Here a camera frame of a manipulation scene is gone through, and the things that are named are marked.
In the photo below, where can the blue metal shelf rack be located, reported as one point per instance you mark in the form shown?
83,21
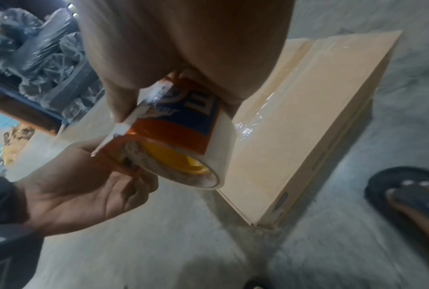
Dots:
32,108

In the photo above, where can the flat cardboard box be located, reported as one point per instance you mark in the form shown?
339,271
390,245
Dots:
307,121

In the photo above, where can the clear packing tape roll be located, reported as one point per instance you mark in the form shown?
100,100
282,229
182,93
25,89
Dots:
175,135

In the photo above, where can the person's foot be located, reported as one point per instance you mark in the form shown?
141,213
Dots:
417,208

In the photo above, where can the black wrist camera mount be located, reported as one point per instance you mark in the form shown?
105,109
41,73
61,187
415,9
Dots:
3,240

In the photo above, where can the pile of plastic-wrapped bundles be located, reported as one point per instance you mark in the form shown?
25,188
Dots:
39,56

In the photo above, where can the person's left hand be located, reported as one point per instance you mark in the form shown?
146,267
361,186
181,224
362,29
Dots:
75,192

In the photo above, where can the person's right hand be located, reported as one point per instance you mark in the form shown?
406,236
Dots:
185,42

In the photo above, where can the black sandal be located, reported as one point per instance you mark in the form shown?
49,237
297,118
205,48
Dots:
385,186

